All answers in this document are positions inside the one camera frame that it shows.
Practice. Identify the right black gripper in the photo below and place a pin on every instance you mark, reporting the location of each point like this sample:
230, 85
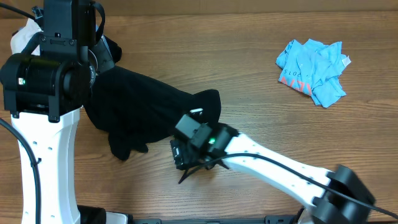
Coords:
179, 154

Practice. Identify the black t-shirt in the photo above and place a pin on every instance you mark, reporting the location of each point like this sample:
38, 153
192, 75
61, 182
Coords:
136, 110

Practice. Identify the light blue printed t-shirt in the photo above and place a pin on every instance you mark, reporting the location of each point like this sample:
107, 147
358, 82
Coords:
314, 68

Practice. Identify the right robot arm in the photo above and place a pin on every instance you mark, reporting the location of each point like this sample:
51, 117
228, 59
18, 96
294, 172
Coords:
327, 196

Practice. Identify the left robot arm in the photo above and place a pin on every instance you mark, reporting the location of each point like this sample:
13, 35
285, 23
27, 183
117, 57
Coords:
47, 79

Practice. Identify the black folded garment under pile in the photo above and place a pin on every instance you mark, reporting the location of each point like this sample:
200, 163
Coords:
115, 50

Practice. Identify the beige folded trousers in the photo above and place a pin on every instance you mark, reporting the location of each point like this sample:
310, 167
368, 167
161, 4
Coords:
23, 36

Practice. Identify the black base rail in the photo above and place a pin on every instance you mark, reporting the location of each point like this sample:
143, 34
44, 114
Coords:
269, 219

